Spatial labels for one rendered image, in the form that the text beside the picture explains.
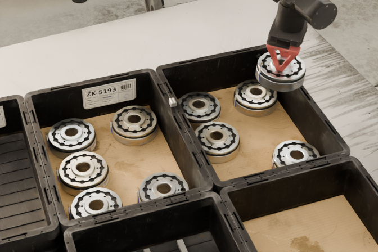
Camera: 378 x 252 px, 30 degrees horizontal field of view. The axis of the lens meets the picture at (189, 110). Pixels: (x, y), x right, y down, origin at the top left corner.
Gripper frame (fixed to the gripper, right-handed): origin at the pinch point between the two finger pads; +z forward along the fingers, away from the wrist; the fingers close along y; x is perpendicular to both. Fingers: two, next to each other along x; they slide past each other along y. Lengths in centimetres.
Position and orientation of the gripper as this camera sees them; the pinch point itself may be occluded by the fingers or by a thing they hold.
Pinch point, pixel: (282, 61)
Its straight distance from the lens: 149.3
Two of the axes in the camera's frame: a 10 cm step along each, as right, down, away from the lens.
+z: -0.7, 7.5, 6.6
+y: 3.0, -6.1, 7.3
